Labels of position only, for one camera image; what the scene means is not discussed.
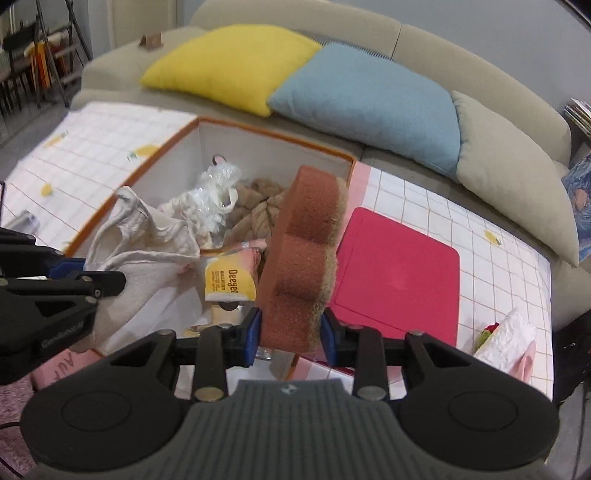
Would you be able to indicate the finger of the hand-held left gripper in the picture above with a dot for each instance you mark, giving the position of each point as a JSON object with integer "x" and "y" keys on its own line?
{"x": 69, "y": 286}
{"x": 67, "y": 268}

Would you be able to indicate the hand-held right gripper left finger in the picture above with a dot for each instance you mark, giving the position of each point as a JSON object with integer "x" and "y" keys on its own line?
{"x": 253, "y": 337}

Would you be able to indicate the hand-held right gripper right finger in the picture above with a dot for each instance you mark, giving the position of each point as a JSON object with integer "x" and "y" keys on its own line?
{"x": 327, "y": 337}

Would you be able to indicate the yellow white tissue packet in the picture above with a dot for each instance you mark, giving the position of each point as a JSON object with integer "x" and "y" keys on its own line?
{"x": 228, "y": 281}

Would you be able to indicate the white cloth bag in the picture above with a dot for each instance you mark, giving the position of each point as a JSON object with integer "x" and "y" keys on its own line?
{"x": 134, "y": 258}

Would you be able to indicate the brown sponge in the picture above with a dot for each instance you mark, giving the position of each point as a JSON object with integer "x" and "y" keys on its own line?
{"x": 300, "y": 258}

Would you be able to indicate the brown plush toy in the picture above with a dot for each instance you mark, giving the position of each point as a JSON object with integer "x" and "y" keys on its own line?
{"x": 258, "y": 212}

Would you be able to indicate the clear bag with white item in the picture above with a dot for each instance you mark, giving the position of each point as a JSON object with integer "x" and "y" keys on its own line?
{"x": 207, "y": 198}

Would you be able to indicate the orange cardboard box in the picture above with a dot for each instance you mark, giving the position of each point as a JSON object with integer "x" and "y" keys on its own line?
{"x": 258, "y": 152}

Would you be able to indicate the pink lettered cloth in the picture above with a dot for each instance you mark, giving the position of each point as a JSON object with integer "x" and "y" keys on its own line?
{"x": 60, "y": 364}

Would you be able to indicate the pink fluffy rug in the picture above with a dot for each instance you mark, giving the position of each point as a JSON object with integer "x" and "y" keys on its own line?
{"x": 11, "y": 406}

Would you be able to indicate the red tin box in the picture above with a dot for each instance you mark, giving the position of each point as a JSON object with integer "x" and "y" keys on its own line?
{"x": 397, "y": 277}

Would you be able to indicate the red green crocheted toy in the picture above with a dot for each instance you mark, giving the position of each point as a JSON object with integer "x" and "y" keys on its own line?
{"x": 487, "y": 334}

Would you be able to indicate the checkered lemon print blanket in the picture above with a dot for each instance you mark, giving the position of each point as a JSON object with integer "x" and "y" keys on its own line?
{"x": 461, "y": 212}

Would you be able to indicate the black chair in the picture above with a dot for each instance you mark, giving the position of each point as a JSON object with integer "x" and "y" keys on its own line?
{"x": 18, "y": 60}

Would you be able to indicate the black tripod stand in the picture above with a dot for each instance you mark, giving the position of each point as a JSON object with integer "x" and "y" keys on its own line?
{"x": 60, "y": 46}

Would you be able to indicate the beige pillow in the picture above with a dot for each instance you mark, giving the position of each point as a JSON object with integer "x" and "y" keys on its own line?
{"x": 508, "y": 184}

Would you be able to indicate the brown phone stand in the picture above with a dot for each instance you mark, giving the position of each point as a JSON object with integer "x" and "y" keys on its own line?
{"x": 151, "y": 41}

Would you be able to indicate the yellow pillow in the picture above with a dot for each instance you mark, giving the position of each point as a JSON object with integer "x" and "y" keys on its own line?
{"x": 231, "y": 64}

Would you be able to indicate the grey striped cloth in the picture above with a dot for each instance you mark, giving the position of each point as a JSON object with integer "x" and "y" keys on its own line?
{"x": 378, "y": 55}

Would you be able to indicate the blue printed pillow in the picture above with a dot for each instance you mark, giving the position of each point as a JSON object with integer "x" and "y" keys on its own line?
{"x": 579, "y": 198}

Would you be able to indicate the beige sofa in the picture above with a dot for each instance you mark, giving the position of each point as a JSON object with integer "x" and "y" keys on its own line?
{"x": 438, "y": 50}

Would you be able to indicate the stack of books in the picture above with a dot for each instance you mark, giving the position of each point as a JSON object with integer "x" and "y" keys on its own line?
{"x": 579, "y": 115}

